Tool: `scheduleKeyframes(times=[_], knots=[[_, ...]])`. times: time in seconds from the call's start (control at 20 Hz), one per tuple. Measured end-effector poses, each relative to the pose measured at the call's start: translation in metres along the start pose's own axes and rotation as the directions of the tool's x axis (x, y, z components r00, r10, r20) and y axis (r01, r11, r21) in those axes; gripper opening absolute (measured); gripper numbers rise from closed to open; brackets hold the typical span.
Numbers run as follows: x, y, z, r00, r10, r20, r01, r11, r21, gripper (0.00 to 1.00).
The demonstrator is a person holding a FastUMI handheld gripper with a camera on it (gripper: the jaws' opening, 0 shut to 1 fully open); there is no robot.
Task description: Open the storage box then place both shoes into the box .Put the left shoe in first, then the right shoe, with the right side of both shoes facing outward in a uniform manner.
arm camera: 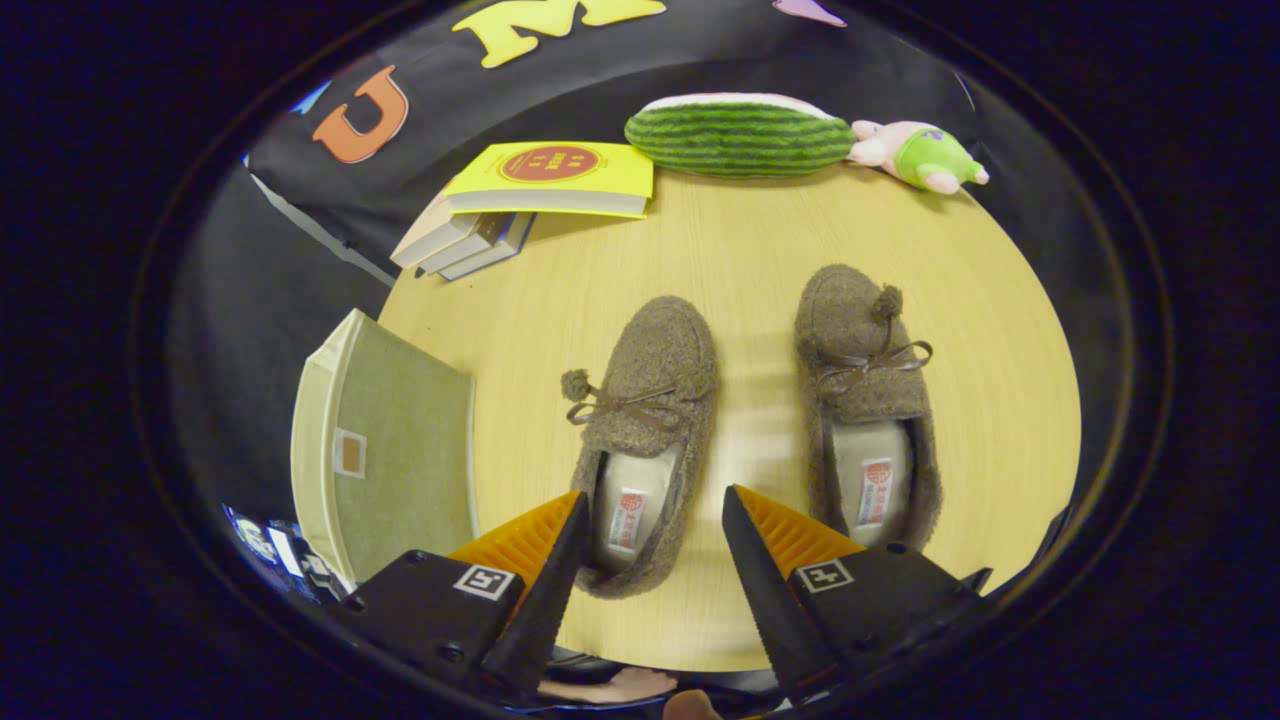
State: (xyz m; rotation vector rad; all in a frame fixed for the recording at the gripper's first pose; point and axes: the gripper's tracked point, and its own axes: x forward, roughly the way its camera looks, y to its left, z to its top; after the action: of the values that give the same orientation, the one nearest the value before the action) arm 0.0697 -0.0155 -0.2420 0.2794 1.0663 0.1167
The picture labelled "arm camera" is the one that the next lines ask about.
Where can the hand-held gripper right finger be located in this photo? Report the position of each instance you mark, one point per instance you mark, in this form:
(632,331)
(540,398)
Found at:
(770,590)

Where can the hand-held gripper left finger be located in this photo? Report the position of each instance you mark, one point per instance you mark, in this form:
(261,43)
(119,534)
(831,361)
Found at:
(535,600)

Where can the light green fabric storage box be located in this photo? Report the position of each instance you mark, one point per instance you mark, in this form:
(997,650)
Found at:
(400,450)

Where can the brown fuzzy shoe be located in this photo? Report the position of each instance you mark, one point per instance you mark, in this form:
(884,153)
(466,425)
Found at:
(660,360)
(850,310)

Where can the blue printed packet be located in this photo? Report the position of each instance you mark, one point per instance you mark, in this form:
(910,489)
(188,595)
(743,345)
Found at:
(255,535)

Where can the white book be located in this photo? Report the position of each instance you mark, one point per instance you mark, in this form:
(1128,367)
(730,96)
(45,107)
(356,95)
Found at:
(465,245)

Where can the blue cover book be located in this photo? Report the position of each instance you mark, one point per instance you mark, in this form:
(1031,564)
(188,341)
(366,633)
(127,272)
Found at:
(520,235)

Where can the yellow book with red circle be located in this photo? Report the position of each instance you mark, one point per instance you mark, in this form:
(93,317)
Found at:
(610,185)

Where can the watermelon slice plush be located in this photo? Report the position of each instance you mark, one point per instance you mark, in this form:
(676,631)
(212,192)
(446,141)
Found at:
(740,140)

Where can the pink and green plush toy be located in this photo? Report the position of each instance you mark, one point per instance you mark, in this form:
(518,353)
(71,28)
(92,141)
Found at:
(920,155)

